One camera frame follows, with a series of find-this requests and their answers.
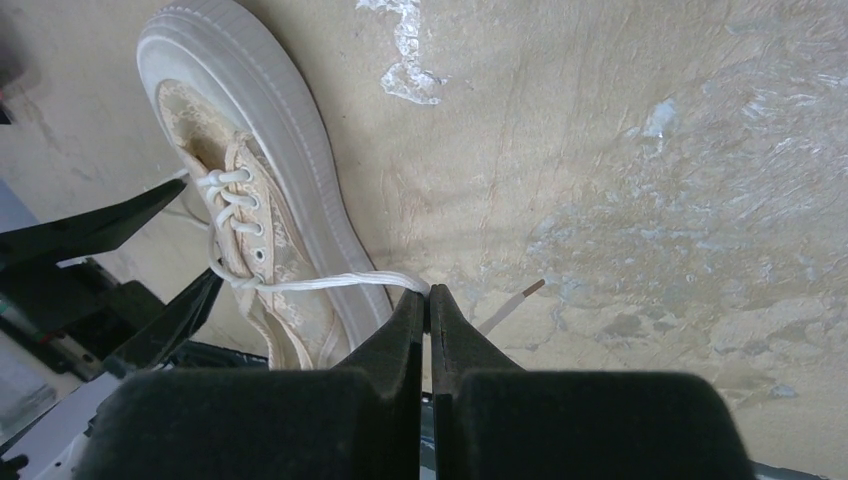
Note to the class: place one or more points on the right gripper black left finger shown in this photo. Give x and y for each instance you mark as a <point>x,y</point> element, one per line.
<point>357,420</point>

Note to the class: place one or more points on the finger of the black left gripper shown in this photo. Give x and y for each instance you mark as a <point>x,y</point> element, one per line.
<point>112,265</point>

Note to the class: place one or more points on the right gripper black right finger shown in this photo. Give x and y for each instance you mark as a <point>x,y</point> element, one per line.
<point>496,420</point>

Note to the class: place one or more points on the beige canvas sneaker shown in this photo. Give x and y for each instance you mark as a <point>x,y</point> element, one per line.
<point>243,121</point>

